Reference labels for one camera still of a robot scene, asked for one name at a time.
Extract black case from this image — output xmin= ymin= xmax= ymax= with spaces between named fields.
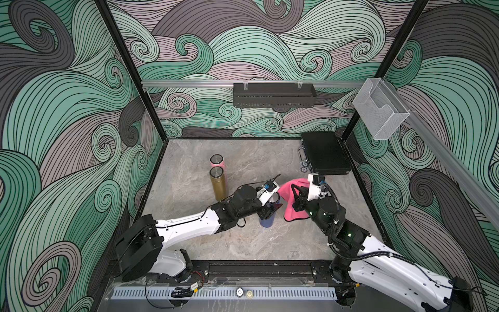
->
xmin=301 ymin=131 xmax=352 ymax=175

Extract gold thermos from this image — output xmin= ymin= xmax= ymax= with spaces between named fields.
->
xmin=209 ymin=166 xmax=228 ymax=201

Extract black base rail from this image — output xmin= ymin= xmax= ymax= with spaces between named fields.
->
xmin=115 ymin=259 xmax=353 ymax=285

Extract metal rings on case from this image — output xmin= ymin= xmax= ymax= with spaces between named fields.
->
xmin=298 ymin=145 xmax=312 ymax=173

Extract blue thermos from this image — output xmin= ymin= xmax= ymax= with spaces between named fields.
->
xmin=258 ymin=192 xmax=282 ymax=228

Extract pink microfiber cloth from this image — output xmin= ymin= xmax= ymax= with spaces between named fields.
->
xmin=278 ymin=178 xmax=309 ymax=222

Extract clear plastic wall holder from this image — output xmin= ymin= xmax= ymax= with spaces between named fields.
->
xmin=353 ymin=78 xmax=410 ymax=140

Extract pink thermos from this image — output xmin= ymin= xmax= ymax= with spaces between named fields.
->
xmin=209 ymin=154 xmax=225 ymax=169

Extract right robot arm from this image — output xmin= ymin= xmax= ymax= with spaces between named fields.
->
xmin=291 ymin=181 xmax=474 ymax=311

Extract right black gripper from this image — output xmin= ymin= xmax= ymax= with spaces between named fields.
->
xmin=291 ymin=183 xmax=331 ymax=235

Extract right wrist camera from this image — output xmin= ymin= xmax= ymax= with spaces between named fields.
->
xmin=307 ymin=174 xmax=327 ymax=201

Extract white slotted cable duct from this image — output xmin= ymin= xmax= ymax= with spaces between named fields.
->
xmin=110 ymin=286 xmax=337 ymax=301

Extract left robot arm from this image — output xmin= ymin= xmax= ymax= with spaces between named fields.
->
xmin=115 ymin=181 xmax=280 ymax=282

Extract black wall shelf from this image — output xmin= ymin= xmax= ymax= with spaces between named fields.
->
xmin=233 ymin=83 xmax=317 ymax=112

